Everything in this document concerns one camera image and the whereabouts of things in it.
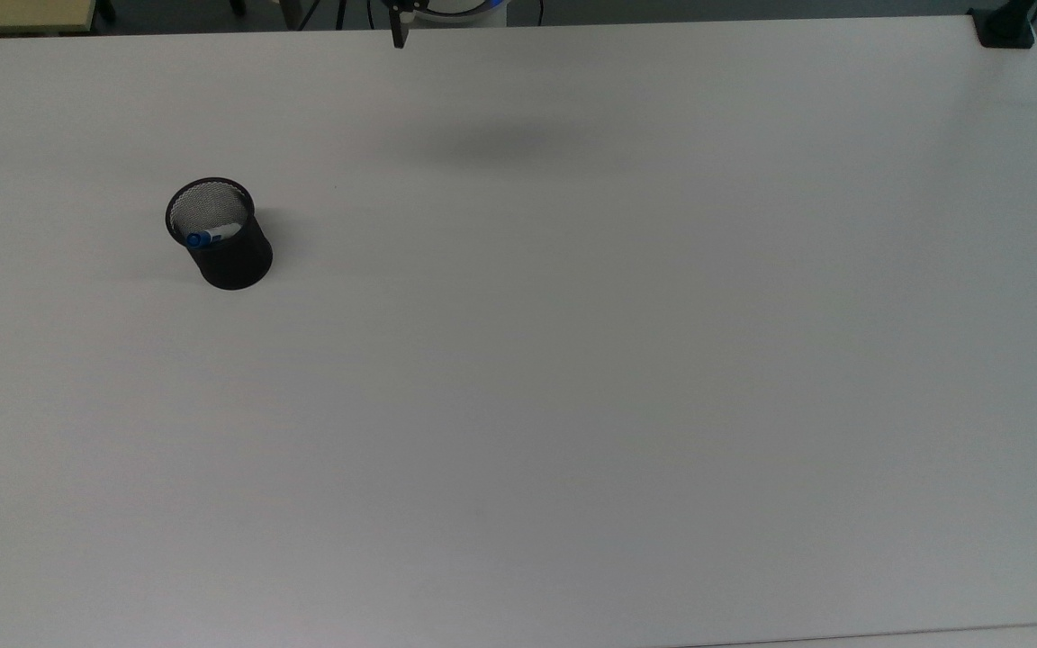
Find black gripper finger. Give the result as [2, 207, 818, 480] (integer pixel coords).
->
[380, 0, 415, 50]

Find white marker with blue cap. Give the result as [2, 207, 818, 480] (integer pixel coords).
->
[185, 222, 244, 250]

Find black mesh pen cup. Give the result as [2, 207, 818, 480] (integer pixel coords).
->
[165, 176, 274, 291]

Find yellow wooden table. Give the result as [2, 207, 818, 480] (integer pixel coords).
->
[0, 0, 98, 37]

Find black clamp mount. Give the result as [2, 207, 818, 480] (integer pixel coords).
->
[969, 0, 1037, 50]

